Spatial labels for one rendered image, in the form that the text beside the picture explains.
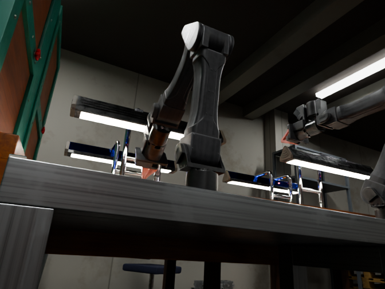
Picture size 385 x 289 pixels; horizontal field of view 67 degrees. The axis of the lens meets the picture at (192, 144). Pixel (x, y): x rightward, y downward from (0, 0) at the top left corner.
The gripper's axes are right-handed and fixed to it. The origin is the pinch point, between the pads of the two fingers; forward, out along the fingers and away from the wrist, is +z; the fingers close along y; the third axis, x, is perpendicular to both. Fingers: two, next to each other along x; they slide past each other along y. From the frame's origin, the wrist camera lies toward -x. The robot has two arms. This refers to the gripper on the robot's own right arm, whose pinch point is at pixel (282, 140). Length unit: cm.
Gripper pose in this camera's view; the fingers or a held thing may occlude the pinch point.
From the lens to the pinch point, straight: 131.4
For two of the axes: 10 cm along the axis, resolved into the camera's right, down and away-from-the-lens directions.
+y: -8.8, -2.1, -4.2
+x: -0.5, 9.3, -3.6
